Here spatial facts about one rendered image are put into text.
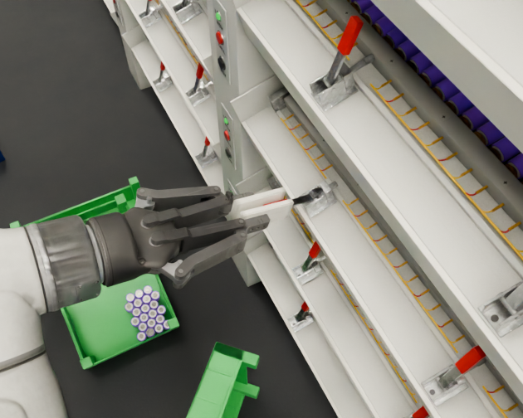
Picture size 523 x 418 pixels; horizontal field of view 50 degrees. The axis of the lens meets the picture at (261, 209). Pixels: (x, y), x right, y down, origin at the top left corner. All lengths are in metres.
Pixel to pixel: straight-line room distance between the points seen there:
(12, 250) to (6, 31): 1.49
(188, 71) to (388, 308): 0.70
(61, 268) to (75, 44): 1.38
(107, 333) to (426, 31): 0.99
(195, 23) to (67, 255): 0.54
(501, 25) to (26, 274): 0.44
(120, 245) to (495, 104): 0.38
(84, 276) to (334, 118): 0.29
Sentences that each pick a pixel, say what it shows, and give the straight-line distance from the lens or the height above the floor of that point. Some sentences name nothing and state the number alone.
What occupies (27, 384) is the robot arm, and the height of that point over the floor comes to 0.64.
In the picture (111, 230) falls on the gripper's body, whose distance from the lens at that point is 0.59.
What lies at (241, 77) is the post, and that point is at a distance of 0.78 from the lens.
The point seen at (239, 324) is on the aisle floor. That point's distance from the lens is 1.25.
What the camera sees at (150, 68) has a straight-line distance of 1.52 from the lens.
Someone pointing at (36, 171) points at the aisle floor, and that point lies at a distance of 1.57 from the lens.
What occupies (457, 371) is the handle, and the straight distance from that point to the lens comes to 0.61.
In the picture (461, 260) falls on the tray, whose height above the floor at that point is 0.74.
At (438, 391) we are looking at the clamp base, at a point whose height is 0.55.
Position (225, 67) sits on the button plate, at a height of 0.61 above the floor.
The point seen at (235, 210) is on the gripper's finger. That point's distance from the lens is 0.67.
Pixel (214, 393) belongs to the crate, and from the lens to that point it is 0.99.
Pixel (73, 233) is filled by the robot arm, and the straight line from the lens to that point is 0.58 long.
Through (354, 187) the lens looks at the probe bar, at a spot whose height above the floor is 0.58.
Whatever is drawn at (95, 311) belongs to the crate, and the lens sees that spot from 1.26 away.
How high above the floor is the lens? 1.15
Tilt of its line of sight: 56 degrees down
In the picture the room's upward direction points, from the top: straight up
